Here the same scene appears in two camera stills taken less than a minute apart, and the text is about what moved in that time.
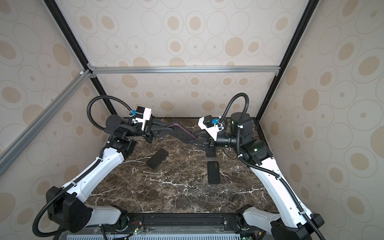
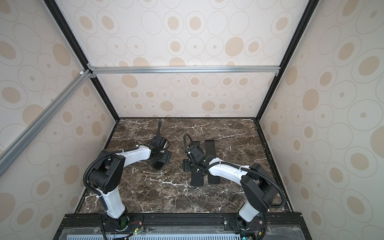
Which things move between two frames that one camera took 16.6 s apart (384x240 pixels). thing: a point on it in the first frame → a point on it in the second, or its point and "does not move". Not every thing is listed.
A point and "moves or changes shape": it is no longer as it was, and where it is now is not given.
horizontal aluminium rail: (233, 70) does not move
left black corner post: (62, 21) does not move
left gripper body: (146, 135) → (165, 154)
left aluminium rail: (14, 150) does not move
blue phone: (210, 153) does not move
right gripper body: (211, 144) → (188, 166)
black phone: (183, 134) moves or changes shape
